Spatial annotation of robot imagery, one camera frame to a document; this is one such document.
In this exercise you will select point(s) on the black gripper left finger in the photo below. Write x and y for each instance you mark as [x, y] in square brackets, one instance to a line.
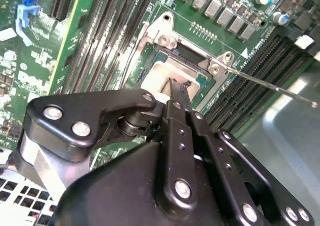
[112, 103]

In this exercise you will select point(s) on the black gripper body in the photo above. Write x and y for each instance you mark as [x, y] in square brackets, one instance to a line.
[125, 186]

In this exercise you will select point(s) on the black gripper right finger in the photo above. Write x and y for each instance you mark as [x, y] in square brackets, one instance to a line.
[217, 158]

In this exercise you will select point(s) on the metal locking lever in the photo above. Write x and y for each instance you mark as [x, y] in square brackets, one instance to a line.
[124, 69]
[270, 87]

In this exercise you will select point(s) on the silver CPU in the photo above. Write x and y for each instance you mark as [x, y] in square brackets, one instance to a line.
[162, 57]

